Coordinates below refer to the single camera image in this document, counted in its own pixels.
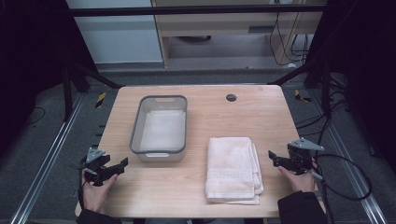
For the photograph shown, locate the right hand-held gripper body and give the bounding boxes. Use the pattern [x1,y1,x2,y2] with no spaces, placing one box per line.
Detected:
[287,137,325,175]

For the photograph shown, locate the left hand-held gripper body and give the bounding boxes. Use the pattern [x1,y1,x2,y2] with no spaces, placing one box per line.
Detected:
[79,146,121,188]

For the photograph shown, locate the person's right hand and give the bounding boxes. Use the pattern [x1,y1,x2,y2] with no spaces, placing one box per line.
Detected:
[277,165,317,194]

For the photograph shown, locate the person's left hand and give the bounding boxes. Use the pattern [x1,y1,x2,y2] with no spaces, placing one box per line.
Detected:
[81,171,120,215]

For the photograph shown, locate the folded white towel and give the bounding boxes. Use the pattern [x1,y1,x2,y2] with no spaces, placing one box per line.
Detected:
[204,136,265,206]

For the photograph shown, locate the grey-rimmed white plastic bin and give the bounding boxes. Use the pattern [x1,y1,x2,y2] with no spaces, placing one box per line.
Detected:
[129,94,189,163]

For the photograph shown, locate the yellow-black tape marker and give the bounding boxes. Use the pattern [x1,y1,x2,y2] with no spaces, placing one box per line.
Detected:
[94,91,107,109]
[293,89,313,104]

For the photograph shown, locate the black metal stand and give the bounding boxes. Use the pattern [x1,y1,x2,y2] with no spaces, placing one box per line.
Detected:
[268,59,333,119]
[61,58,123,123]

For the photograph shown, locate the black curtain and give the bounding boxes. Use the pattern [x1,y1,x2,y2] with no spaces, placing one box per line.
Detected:
[304,0,396,175]
[0,0,98,153]

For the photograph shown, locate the white cabinet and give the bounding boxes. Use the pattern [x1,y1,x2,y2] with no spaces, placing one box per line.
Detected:
[65,0,164,65]

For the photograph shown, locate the light wooden desk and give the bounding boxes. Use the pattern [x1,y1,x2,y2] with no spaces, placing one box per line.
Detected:
[150,0,329,68]

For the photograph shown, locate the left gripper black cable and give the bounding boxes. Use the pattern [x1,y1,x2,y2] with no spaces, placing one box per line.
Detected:
[77,178,87,210]

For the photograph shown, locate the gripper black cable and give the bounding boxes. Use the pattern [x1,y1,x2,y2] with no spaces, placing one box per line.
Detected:
[311,153,374,224]
[77,178,87,210]

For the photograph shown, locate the black floor cables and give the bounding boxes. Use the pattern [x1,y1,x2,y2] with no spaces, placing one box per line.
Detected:
[293,74,353,138]

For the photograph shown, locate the aluminium floor rail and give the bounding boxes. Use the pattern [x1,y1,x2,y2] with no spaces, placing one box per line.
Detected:
[9,92,86,224]
[310,89,389,224]

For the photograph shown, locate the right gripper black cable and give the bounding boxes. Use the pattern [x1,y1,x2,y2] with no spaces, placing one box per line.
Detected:
[311,153,374,224]

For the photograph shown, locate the thin black floor cable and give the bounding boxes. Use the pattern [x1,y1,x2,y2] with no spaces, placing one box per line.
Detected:
[25,105,47,126]

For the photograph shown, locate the black cables under desk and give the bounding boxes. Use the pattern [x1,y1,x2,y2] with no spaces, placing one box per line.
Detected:
[268,11,310,67]

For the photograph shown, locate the black horizontal frame bar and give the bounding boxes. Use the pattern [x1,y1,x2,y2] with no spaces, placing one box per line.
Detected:
[66,4,329,18]

